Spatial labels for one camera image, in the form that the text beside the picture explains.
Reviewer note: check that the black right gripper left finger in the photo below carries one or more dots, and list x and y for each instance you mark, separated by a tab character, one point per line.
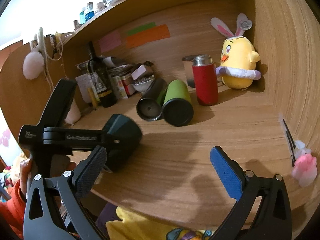
54	210

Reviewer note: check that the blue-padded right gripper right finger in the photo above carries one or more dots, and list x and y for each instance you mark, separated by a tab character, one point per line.
262	207

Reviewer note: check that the orange sleeve forearm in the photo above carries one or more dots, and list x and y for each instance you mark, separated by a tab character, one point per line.
13	210

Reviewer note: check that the black tumbler lying down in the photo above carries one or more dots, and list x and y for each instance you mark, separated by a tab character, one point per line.
149	107

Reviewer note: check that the green tumbler lying down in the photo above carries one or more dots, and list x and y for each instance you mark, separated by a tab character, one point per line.
177	108

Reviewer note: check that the silver metal cup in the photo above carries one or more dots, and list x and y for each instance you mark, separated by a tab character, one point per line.
188	68

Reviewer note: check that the person's left hand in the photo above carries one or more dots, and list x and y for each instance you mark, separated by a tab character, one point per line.
25	170

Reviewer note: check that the yellow tube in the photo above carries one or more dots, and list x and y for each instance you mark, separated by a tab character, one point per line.
92	97

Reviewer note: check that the white bowl with snacks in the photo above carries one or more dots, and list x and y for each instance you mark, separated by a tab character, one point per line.
142	84

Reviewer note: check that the red tin box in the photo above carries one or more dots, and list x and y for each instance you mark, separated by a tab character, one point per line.
127	81

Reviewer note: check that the pink plush hair clip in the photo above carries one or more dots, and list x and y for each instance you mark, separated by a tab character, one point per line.
304	164

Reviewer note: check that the small white cardboard box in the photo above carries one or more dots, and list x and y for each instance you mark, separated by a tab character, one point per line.
141	71

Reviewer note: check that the dark wine bottle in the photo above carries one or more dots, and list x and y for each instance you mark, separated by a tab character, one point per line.
100	79

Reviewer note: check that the yellow cartoon cushion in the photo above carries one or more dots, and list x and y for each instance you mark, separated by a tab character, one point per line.
131	225

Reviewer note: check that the pink sticky note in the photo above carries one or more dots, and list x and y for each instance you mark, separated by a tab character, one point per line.
110	41

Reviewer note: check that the red thermos steel lid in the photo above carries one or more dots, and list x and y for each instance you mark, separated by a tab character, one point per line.
205	80

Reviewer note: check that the orange sticky note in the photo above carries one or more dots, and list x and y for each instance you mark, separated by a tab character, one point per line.
148	35

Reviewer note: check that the white fluffy pompom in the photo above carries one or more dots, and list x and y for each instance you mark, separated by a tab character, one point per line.
33	64

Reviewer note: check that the green sticky note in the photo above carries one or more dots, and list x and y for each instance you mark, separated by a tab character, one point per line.
140	28

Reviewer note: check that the blue liquid bottle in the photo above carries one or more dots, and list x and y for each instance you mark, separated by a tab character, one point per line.
89	12

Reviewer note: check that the yellow chick plush toy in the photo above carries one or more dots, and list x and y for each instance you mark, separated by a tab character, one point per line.
237	69

